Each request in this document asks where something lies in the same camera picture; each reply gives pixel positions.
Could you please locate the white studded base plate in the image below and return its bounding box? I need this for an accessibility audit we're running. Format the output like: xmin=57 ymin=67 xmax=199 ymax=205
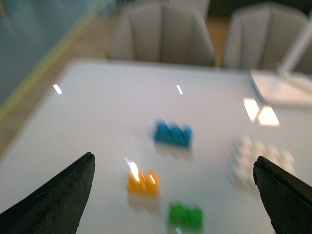
xmin=227 ymin=137 xmax=295 ymax=193

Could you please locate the white desk lamp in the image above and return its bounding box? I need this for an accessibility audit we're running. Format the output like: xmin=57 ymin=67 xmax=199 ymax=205
xmin=251 ymin=19 xmax=312 ymax=108

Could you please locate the blue three-stud toy block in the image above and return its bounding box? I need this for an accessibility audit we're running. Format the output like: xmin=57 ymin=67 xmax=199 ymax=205
xmin=154 ymin=120 xmax=193 ymax=148

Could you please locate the green two-stud toy block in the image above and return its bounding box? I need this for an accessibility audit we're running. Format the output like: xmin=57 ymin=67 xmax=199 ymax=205
xmin=168 ymin=203 xmax=204 ymax=229

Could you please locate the beige chair on right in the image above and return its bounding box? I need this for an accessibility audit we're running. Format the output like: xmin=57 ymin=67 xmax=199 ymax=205
xmin=222 ymin=2 xmax=308 ymax=70

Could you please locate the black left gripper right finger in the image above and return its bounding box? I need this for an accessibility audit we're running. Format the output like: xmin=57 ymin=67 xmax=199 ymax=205
xmin=253 ymin=156 xmax=312 ymax=234

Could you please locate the beige chair on left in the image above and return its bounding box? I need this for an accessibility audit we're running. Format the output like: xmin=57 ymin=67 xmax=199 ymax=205
xmin=108 ymin=1 xmax=216 ymax=66

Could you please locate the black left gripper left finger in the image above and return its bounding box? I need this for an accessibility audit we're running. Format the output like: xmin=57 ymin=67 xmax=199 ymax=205
xmin=0 ymin=152 xmax=95 ymax=234

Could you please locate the beige chair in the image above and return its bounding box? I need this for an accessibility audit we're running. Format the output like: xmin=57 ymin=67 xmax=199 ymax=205
xmin=222 ymin=2 xmax=308 ymax=70
xmin=108 ymin=1 xmax=216 ymax=66

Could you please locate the yellow two-stud toy block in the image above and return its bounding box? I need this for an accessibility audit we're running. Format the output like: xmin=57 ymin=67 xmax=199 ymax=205
xmin=127 ymin=171 xmax=159 ymax=197

